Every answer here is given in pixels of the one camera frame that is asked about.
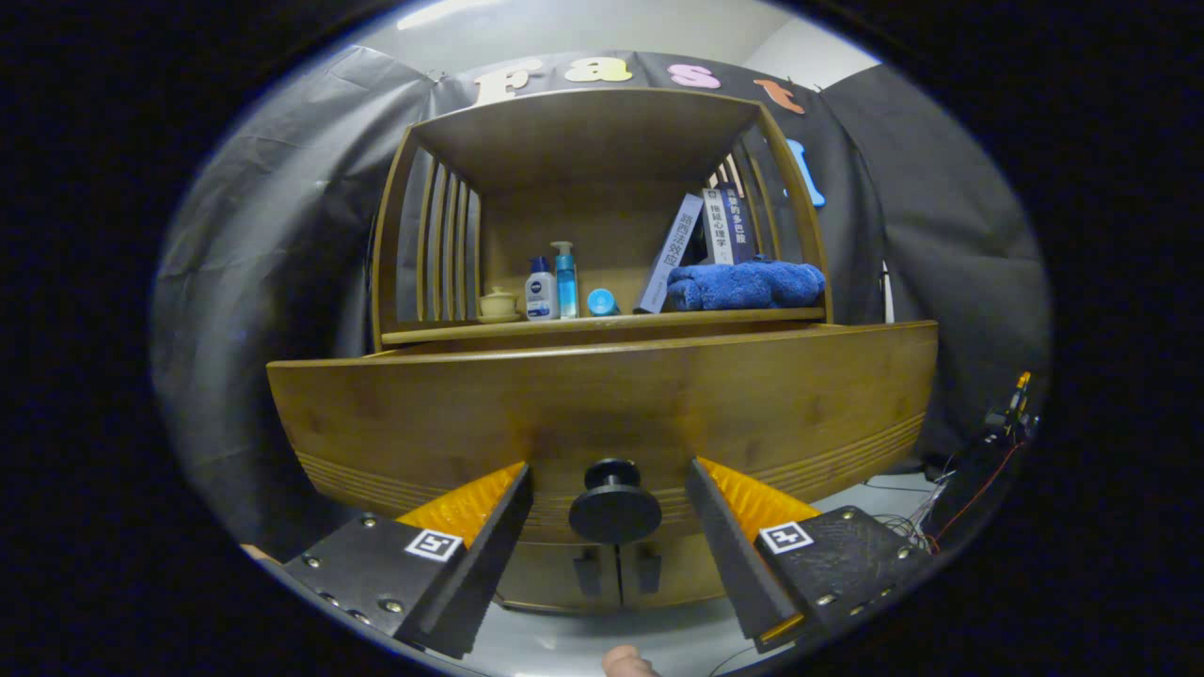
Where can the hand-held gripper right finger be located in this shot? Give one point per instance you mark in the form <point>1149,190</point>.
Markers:
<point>729,555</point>

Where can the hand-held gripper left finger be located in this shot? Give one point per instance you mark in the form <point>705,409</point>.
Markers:
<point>482,574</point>

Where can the wooden drawer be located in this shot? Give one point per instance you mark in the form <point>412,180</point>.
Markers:
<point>611,404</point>

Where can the blue white tube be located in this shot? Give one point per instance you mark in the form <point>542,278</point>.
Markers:
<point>602,302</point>

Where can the wooden cabinet door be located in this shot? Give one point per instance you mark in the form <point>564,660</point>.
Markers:
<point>691,574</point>
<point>546,578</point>

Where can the wooden countertop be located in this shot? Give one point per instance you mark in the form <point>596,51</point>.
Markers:
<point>611,322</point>

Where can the wooden cabinet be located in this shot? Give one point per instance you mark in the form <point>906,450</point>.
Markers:
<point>583,150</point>

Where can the cream lidded teacup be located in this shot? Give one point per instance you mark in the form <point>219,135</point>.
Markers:
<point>499,305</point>

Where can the blue towel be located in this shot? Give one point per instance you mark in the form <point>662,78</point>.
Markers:
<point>743,285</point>

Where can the white lotion bottle blue cap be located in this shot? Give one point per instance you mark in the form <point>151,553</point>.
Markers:
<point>541,299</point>

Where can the blue pump bottle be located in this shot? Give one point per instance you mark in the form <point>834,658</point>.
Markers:
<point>566,287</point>

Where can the light stand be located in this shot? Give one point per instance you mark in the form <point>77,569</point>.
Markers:
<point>887,296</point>

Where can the lavender book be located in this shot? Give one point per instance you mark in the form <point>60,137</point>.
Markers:
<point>670,254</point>

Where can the black orange gripper device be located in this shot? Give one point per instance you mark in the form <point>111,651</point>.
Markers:
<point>1011,414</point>

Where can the white book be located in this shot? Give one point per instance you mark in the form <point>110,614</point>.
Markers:
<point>719,226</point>

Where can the dark blue book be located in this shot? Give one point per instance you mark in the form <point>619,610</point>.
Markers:
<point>743,221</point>

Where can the black backdrop cloth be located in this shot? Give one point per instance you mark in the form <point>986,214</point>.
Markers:
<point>282,254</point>

